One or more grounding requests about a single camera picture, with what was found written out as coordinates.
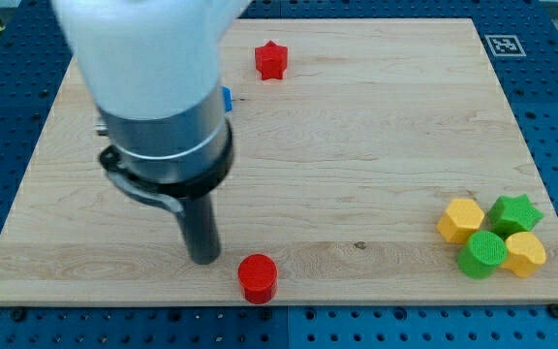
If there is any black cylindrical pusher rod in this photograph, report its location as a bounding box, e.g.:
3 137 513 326
176 194 221 265

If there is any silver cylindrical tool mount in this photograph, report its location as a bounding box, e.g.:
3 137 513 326
99 85 234 212

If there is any blue cube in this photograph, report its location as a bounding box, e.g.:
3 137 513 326
222 86 233 112

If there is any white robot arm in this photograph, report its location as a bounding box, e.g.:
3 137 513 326
52 0 248 265

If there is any wooden board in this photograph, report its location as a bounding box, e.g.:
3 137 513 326
0 19 558 307

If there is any red cylinder block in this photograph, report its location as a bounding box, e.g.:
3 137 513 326
237 254 278 304

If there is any red star block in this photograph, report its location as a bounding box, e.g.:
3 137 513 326
254 41 289 80

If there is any yellow hexagon block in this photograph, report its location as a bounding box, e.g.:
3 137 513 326
436 199 485 244

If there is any green cylinder block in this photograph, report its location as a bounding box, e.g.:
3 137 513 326
456 231 508 279

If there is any green star block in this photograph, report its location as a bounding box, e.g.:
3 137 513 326
487 194 544 239

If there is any yellow heart block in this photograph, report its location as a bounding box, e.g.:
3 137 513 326
501 232 547 278

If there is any fiducial marker tag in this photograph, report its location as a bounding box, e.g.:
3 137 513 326
484 34 526 57

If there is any blue perforated table plate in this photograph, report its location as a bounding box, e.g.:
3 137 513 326
0 0 558 348

